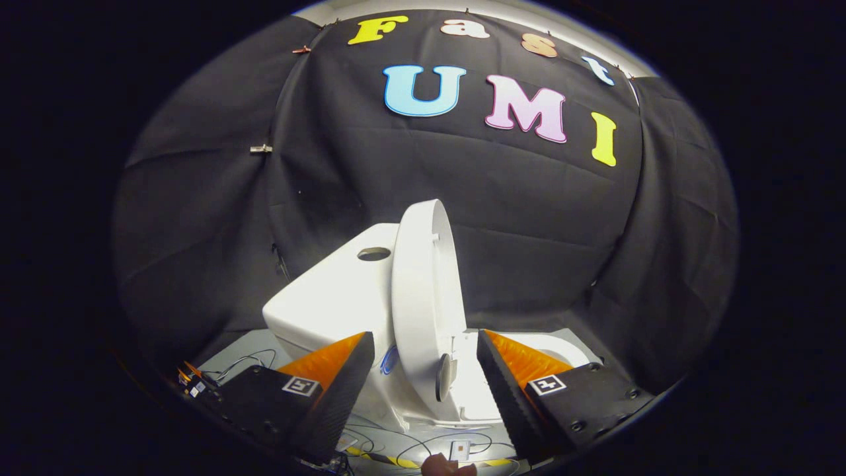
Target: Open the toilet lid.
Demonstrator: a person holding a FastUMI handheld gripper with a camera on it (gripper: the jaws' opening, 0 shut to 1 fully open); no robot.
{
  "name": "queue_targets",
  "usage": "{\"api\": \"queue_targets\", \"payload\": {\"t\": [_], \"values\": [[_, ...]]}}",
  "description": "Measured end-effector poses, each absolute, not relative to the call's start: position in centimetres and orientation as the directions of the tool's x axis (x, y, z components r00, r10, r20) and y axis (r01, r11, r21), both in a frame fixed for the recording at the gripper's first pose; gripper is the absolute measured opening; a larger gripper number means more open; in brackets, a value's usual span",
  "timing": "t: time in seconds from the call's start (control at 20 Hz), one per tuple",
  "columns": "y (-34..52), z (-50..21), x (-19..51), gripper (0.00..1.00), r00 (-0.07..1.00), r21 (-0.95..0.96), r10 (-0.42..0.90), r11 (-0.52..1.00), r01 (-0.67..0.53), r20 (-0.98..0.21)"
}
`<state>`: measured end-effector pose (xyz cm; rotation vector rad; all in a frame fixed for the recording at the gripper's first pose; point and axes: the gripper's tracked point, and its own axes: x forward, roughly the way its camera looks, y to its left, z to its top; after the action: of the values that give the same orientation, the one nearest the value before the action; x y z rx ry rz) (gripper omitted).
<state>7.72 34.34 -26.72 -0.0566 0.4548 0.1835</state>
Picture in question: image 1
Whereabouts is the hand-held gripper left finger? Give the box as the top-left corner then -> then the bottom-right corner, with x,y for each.
210,331 -> 375,465

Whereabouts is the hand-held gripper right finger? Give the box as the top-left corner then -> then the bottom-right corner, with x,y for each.
477,329 -> 656,461

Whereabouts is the white toilet lid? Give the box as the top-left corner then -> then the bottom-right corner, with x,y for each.
391,199 -> 467,424

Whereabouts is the white toilet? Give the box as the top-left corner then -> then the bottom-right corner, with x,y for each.
262,223 -> 593,432

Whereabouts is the yellow black hazard tape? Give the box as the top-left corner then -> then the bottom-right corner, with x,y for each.
345,446 -> 518,469

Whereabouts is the black backdrop cloth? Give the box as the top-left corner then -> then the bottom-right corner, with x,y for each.
111,8 -> 740,397

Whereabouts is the black cable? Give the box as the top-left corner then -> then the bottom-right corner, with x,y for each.
344,423 -> 516,467

